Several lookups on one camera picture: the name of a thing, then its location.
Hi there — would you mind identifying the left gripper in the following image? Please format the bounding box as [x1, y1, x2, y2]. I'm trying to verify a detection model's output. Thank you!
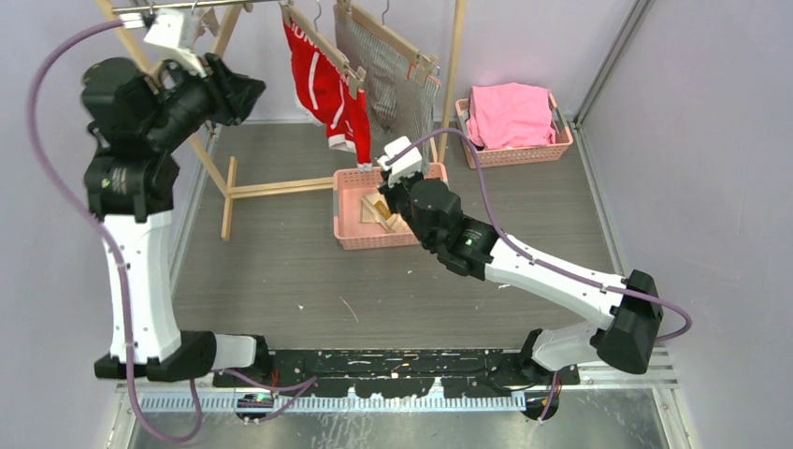
[144, 50, 267, 152]

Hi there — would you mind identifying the beige underwear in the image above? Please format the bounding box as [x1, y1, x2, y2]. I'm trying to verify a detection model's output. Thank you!
[360, 192, 411, 234]

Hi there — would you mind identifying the red underwear white trim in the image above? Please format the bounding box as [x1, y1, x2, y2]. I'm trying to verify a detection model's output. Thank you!
[283, 22, 372, 171]

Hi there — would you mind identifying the beige hanger holding red underwear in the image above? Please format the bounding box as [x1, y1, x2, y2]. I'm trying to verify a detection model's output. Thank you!
[280, 1, 366, 99]

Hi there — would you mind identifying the beige clip hanger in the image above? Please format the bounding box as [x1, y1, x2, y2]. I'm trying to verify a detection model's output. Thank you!
[209, 3, 253, 56]
[191, 7, 220, 40]

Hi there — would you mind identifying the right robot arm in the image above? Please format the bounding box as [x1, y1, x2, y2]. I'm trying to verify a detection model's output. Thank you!
[377, 137, 664, 384]

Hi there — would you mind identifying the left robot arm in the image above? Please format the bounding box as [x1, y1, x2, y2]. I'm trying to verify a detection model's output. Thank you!
[80, 53, 273, 386]

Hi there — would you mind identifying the empty beige clip hanger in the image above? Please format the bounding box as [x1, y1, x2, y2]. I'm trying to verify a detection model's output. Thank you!
[191, 7, 220, 40]

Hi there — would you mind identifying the grey striped underwear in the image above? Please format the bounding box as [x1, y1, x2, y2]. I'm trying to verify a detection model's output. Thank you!
[334, 4, 441, 143]

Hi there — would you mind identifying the beige hanger holding striped underwear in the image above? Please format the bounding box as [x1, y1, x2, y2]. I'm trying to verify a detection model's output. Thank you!
[336, 0, 440, 85]

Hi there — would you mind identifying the empty pink basket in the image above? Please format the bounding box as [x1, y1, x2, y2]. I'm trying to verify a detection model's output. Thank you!
[333, 168, 418, 251]

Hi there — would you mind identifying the wooden clothes rack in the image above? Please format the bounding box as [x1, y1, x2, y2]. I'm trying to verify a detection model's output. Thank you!
[94, 0, 469, 243]

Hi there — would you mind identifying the pink basket with clothes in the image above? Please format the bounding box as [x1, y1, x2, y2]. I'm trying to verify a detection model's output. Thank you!
[462, 92, 574, 169]

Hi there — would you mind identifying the pink cloth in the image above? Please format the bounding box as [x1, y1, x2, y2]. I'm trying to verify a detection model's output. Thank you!
[467, 82, 555, 149]

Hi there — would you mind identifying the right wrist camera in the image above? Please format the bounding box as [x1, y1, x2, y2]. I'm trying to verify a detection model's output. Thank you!
[376, 136, 425, 187]

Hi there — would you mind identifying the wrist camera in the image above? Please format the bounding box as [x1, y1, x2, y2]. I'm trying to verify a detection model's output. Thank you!
[376, 136, 425, 187]
[117, 7, 208, 79]

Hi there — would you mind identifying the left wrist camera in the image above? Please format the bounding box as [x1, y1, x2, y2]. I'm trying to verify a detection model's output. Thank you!
[117, 7, 208, 79]

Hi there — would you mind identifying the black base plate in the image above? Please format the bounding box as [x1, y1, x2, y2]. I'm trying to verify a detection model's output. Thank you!
[240, 349, 551, 399]

